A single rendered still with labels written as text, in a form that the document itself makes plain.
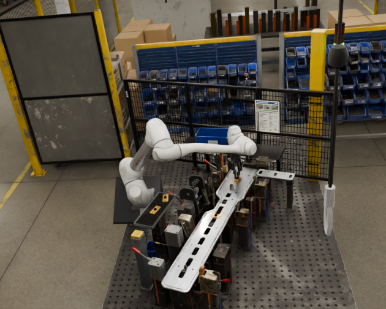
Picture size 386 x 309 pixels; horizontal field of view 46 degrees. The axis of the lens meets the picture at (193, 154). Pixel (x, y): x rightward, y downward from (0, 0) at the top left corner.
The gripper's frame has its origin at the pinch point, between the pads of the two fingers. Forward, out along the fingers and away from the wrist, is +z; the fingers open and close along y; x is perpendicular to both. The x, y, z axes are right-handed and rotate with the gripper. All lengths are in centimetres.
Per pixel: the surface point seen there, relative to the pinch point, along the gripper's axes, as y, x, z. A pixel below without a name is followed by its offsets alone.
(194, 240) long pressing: -5, -74, 5
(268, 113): 10, 54, -28
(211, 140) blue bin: -34.5, 35.1, -6.7
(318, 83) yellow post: 50, 58, -55
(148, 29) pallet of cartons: -282, 384, 1
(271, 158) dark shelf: 18.8, 33.3, 2.4
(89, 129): -230, 117, 46
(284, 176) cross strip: 33.8, 14.5, 5.3
